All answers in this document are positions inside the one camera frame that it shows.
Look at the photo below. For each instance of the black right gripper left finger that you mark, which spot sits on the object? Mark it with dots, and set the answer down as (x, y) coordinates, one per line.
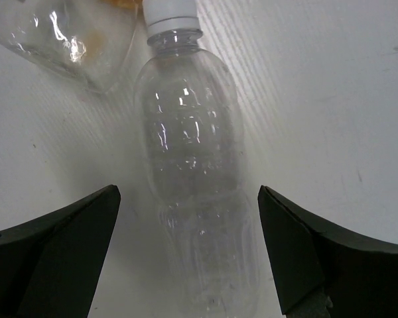
(50, 266)

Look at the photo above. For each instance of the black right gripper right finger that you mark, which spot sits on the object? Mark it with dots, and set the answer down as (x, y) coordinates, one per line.
(321, 269)

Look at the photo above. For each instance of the clear unlabelled plastic bottle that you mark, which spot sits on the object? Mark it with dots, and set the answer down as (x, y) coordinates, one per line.
(192, 139)

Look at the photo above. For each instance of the orange label clear bottle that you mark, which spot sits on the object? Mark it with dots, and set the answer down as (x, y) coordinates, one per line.
(85, 42)

